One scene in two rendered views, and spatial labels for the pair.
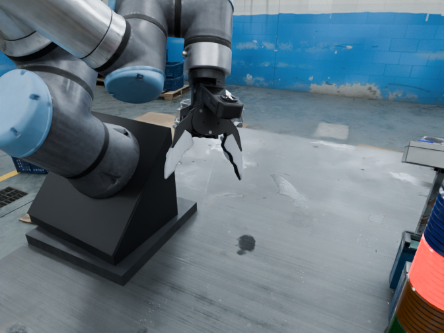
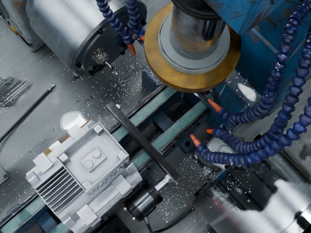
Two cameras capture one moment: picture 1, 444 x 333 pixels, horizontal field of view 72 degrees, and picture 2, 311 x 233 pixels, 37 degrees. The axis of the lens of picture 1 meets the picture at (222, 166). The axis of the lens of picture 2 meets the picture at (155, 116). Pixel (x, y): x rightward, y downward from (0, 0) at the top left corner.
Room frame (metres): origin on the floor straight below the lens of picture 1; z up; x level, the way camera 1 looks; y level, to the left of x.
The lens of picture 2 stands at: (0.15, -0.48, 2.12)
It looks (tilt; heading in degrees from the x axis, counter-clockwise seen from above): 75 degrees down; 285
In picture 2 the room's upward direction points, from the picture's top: 6 degrees clockwise
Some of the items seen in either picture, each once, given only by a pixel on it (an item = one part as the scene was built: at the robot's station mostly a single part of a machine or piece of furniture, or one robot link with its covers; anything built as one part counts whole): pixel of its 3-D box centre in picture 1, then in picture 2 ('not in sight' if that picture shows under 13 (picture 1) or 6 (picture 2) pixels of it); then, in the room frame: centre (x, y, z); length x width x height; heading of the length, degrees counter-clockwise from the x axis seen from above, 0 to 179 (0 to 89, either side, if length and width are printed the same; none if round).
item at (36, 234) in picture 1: (118, 221); not in sight; (0.69, 0.29, 0.81); 0.32 x 0.32 x 0.03; 64
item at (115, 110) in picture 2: not in sight; (142, 142); (0.23, -0.70, 1.01); 0.26 x 0.04 x 0.03; 153
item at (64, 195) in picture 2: not in sight; (84, 176); (0.33, -0.57, 1.01); 0.20 x 0.19 x 0.19; 63
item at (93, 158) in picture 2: not in sight; (94, 158); (0.31, -0.61, 1.11); 0.12 x 0.11 x 0.07; 63
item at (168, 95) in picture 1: (150, 72); not in sight; (5.77, 1.31, 0.39); 1.20 x 0.80 x 0.79; 72
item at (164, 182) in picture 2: not in sight; (158, 187); (0.16, -0.61, 1.01); 0.08 x 0.02 x 0.02; 63
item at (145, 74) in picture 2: not in sight; (157, 77); (0.27, -0.92, 0.86); 0.07 x 0.06 x 0.12; 153
